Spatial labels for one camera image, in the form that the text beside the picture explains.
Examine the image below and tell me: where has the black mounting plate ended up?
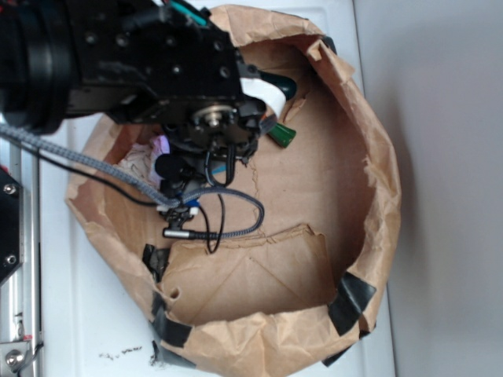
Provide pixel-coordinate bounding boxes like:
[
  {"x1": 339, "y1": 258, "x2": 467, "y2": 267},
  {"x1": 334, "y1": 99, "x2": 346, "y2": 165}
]
[{"x1": 0, "y1": 167, "x2": 20, "y2": 285}]

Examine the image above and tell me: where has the brown paper bag tray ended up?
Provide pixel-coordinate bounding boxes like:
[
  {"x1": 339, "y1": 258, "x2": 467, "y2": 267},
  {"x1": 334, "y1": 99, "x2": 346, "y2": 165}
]
[{"x1": 66, "y1": 5, "x2": 402, "y2": 376}]

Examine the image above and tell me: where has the blue dimpled ball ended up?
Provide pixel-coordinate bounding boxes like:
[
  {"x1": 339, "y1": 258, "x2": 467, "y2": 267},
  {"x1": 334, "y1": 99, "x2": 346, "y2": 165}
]
[{"x1": 211, "y1": 165, "x2": 226, "y2": 174}]

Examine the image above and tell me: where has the aluminium frame rail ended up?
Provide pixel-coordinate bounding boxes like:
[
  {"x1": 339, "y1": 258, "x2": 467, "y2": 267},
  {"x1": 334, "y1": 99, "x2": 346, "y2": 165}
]
[{"x1": 1, "y1": 138, "x2": 43, "y2": 376}]

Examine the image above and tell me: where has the white paper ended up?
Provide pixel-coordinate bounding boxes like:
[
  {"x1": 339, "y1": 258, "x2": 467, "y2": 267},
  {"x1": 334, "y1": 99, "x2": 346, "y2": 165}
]
[{"x1": 116, "y1": 135, "x2": 170, "y2": 189}]

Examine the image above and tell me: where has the thin black cable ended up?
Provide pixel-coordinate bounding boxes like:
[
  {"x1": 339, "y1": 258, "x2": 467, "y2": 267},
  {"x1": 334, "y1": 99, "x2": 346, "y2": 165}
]
[{"x1": 15, "y1": 141, "x2": 237, "y2": 254}]

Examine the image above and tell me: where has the white plastic tray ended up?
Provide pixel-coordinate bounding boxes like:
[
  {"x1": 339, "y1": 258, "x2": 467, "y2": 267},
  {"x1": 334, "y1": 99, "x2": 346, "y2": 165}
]
[{"x1": 39, "y1": 1, "x2": 396, "y2": 376}]

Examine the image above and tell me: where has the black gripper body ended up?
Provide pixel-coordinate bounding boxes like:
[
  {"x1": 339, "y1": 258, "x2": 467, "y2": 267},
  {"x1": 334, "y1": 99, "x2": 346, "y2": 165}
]
[{"x1": 70, "y1": 1, "x2": 269, "y2": 157}]

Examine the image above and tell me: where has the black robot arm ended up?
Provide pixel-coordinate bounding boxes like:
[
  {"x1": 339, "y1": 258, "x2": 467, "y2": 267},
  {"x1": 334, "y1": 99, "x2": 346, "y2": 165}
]
[{"x1": 1, "y1": 1, "x2": 286, "y2": 159}]

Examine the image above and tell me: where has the orange toy carrot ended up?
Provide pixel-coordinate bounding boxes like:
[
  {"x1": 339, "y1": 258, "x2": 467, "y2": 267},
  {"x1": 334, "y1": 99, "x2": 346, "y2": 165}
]
[{"x1": 259, "y1": 115, "x2": 296, "y2": 148}]

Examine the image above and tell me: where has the dark green toy cucumber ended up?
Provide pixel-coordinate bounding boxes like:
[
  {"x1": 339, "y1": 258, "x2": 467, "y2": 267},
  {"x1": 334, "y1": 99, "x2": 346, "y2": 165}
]
[{"x1": 259, "y1": 71, "x2": 297, "y2": 101}]

